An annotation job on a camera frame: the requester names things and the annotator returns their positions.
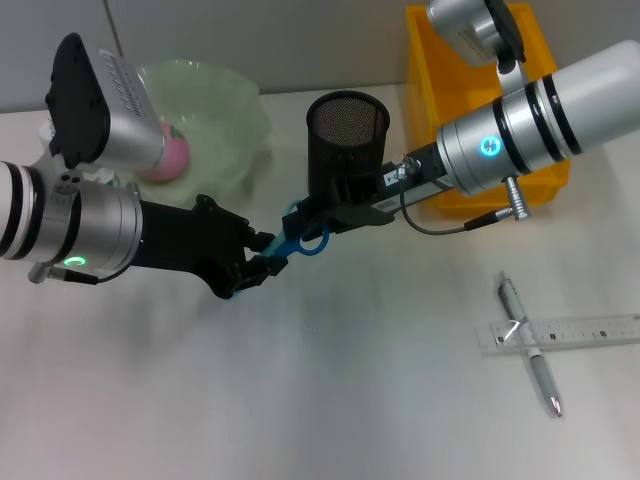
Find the blue capped scissors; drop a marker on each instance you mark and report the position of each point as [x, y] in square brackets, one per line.
[312, 247]

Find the pink toy peach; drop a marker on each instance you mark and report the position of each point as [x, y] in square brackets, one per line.
[175, 157]

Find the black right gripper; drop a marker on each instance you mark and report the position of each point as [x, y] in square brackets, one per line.
[370, 200]

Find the clear plastic ruler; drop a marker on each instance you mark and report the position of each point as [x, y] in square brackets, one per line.
[585, 335]

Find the grey mechanical pen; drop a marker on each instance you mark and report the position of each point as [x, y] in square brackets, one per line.
[542, 380]

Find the yellow plastic bin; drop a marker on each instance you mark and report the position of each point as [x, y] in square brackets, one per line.
[430, 75]

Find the black mesh pen holder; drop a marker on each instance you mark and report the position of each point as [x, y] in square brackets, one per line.
[345, 135]

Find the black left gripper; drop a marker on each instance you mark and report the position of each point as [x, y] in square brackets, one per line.
[190, 245]

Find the pale green wavy fruit bowl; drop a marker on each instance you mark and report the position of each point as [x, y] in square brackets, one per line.
[225, 125]

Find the clear green-label water bottle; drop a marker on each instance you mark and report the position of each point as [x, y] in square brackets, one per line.
[47, 135]

